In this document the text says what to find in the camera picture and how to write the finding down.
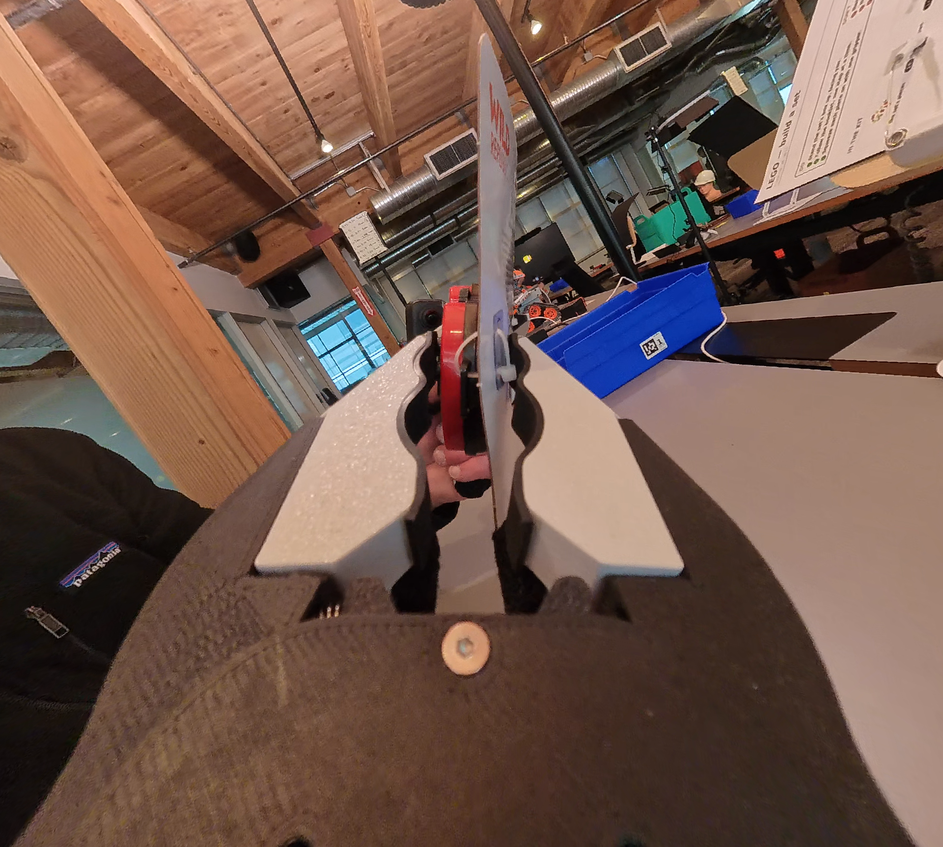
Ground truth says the white cable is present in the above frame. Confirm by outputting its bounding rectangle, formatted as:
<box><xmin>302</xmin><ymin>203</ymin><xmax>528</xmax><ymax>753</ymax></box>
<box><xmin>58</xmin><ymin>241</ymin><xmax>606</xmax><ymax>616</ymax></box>
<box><xmin>608</xmin><ymin>276</ymin><xmax>730</xmax><ymax>363</ymax></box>

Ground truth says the black pole with round disc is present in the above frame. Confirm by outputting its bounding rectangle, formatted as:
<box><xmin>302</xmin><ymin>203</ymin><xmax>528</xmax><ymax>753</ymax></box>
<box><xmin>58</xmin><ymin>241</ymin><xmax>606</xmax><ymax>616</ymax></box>
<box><xmin>379</xmin><ymin>0</ymin><xmax>643</xmax><ymax>282</ymax></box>

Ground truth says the printed instruction sheet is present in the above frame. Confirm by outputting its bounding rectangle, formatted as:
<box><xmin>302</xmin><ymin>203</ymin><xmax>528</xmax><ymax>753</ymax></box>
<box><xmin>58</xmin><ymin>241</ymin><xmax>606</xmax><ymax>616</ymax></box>
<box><xmin>755</xmin><ymin>0</ymin><xmax>943</xmax><ymax>203</ymax></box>

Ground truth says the person's black jacket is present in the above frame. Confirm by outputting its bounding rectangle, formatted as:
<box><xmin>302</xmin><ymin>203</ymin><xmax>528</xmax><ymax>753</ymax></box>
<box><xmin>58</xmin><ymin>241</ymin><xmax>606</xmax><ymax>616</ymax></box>
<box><xmin>0</xmin><ymin>427</ymin><xmax>216</xmax><ymax>844</ymax></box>

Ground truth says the red water game toy package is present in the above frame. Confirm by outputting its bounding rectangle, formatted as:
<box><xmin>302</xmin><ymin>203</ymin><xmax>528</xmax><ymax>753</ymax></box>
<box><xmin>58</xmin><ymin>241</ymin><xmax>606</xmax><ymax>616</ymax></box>
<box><xmin>438</xmin><ymin>35</ymin><xmax>521</xmax><ymax>531</ymax></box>

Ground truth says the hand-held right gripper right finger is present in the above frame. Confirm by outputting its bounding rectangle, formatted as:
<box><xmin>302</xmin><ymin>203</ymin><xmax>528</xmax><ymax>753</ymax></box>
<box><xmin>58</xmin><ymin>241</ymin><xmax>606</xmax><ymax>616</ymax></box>
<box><xmin>494</xmin><ymin>336</ymin><xmax>688</xmax><ymax>599</ymax></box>

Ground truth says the black wall speaker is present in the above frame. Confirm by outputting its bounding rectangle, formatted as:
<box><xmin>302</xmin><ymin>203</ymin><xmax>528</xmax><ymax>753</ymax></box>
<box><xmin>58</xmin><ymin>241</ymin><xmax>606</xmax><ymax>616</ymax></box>
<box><xmin>260</xmin><ymin>271</ymin><xmax>311</xmax><ymax>309</ymax></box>

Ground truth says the black computer monitor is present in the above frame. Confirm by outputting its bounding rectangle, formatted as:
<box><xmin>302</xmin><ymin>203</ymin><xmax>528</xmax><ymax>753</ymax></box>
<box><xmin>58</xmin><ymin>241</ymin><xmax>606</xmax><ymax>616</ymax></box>
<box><xmin>512</xmin><ymin>222</ymin><xmax>584</xmax><ymax>275</ymax></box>

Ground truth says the blue plastic bin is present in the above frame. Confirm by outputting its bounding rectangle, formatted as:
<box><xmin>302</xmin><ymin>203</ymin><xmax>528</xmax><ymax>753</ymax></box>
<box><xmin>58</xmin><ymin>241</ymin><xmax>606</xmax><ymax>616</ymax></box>
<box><xmin>538</xmin><ymin>263</ymin><xmax>726</xmax><ymax>398</ymax></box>

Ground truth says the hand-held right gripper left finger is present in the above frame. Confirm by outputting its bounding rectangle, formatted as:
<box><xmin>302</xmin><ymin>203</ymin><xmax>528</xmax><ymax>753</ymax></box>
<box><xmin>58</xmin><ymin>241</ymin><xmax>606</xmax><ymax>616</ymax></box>
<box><xmin>252</xmin><ymin>333</ymin><xmax>443</xmax><ymax>603</ymax></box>

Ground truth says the white paper sign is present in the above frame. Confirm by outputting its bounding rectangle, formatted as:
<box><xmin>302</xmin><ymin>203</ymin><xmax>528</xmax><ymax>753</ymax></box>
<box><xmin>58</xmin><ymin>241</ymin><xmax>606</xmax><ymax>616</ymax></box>
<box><xmin>338</xmin><ymin>211</ymin><xmax>386</xmax><ymax>266</ymax></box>

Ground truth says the wooden background desk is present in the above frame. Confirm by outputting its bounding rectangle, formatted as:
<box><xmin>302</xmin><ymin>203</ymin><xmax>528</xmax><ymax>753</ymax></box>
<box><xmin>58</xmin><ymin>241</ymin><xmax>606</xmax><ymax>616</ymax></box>
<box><xmin>639</xmin><ymin>175</ymin><xmax>943</xmax><ymax>277</ymax></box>

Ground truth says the person's left hand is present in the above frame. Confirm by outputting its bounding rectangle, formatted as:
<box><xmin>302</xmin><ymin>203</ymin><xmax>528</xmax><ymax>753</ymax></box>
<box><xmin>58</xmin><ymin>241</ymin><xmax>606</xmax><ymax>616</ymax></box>
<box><xmin>427</xmin><ymin>445</ymin><xmax>492</xmax><ymax>506</ymax></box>

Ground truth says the white air vent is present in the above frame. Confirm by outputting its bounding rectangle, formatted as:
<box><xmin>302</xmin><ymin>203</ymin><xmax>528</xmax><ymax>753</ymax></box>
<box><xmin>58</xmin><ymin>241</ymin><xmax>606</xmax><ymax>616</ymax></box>
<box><xmin>614</xmin><ymin>22</ymin><xmax>672</xmax><ymax>73</ymax></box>
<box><xmin>423</xmin><ymin>128</ymin><xmax>480</xmax><ymax>182</ymax></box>

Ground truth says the toy robot with orange wheels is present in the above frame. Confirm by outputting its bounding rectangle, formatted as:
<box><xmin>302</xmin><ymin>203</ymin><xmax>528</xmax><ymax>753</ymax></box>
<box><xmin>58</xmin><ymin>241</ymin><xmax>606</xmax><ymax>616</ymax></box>
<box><xmin>512</xmin><ymin>271</ymin><xmax>562</xmax><ymax>334</ymax></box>

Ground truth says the black tripod stand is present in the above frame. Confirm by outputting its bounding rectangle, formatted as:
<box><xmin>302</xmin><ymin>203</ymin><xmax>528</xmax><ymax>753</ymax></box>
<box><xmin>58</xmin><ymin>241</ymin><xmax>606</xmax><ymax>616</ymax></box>
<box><xmin>647</xmin><ymin>117</ymin><xmax>732</xmax><ymax>306</ymax></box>

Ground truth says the green box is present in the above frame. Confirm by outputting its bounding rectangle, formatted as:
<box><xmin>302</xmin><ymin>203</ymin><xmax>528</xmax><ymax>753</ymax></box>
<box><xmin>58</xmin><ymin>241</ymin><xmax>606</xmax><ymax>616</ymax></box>
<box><xmin>632</xmin><ymin>202</ymin><xmax>713</xmax><ymax>253</ymax></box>

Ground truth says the silver ventilation duct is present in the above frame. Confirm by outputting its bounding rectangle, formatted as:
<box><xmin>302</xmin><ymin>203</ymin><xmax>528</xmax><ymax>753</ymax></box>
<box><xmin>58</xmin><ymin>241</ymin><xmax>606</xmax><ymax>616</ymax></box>
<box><xmin>368</xmin><ymin>0</ymin><xmax>811</xmax><ymax>223</ymax></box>

